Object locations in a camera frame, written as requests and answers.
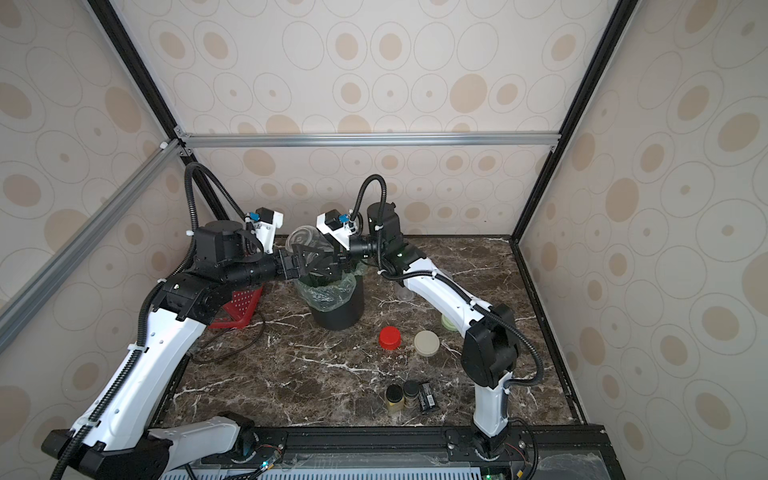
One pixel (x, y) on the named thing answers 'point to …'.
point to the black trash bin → (345, 317)
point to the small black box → (426, 397)
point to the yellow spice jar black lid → (394, 393)
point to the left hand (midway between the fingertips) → (319, 253)
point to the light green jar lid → (447, 323)
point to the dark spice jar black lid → (411, 388)
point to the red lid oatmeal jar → (403, 294)
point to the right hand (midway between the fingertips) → (322, 246)
